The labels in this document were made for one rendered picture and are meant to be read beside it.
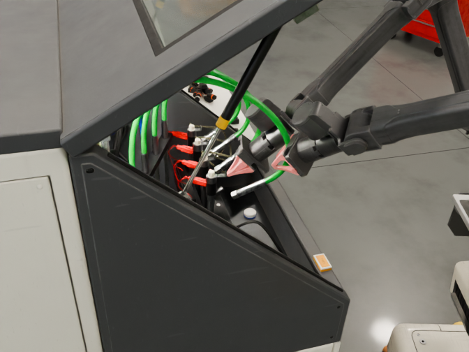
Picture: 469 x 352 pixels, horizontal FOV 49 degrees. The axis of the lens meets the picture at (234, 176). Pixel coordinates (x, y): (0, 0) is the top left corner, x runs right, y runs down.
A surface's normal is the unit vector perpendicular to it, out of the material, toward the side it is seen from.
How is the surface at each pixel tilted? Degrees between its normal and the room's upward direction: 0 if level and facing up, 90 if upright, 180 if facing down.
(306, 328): 90
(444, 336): 0
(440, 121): 111
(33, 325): 90
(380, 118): 40
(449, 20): 78
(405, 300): 0
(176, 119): 90
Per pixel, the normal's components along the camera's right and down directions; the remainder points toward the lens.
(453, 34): 0.18, 0.35
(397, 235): 0.04, -0.81
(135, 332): 0.28, 0.57
